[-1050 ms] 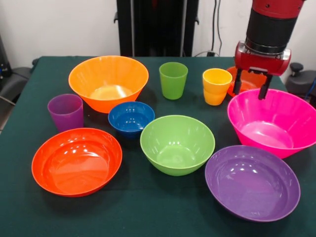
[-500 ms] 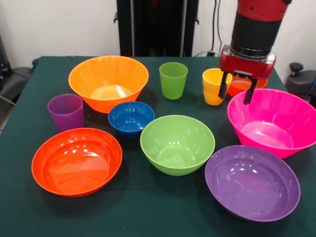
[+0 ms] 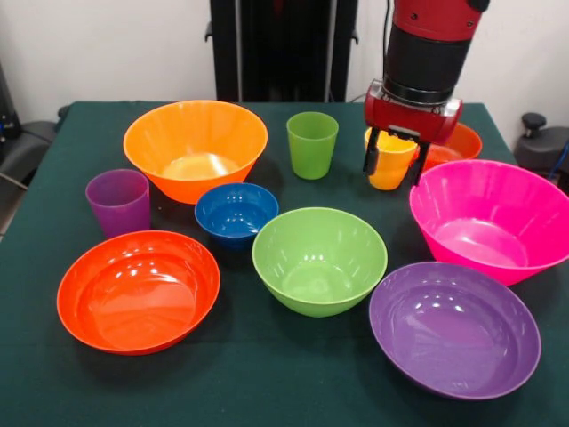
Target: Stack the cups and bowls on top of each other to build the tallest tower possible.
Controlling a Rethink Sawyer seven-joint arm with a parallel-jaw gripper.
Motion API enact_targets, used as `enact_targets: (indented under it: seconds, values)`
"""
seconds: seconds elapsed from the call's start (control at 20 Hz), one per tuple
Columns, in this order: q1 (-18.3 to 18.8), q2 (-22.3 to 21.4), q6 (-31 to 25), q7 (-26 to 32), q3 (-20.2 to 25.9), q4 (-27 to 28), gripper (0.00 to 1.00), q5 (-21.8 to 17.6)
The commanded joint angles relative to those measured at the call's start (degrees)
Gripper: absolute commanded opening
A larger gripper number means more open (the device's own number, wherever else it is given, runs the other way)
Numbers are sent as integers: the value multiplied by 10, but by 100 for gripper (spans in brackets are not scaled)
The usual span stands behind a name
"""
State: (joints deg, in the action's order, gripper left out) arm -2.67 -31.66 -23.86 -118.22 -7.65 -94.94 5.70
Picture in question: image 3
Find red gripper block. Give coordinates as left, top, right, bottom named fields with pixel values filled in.
left=362, top=79, right=464, bottom=187

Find yellow cup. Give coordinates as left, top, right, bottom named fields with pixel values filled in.
left=364, top=126, right=421, bottom=191

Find green cup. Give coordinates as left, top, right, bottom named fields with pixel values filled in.
left=285, top=111, right=340, bottom=181

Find large pink bowl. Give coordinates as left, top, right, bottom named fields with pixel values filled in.
left=409, top=159, right=569, bottom=287

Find small red bowl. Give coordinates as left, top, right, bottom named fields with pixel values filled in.
left=420, top=122, right=484, bottom=173

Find green bowl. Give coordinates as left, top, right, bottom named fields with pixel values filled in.
left=252, top=206, right=389, bottom=318

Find black floor base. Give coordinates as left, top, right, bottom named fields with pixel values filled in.
left=0, top=119, right=59, bottom=183
left=515, top=113, right=569, bottom=179

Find small blue bowl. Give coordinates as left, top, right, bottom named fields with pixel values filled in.
left=194, top=181, right=280, bottom=250

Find large purple shallow bowl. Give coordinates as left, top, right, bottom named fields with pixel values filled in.
left=368, top=261, right=542, bottom=400

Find large orange bowl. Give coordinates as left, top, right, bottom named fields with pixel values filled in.
left=123, top=100, right=269, bottom=205

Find dark green tablecloth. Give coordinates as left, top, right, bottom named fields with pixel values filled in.
left=0, top=101, right=569, bottom=427

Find purple cup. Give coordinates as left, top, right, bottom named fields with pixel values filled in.
left=84, top=168, right=152, bottom=240

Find large red shallow bowl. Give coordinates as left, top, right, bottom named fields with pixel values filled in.
left=56, top=230, right=221, bottom=356

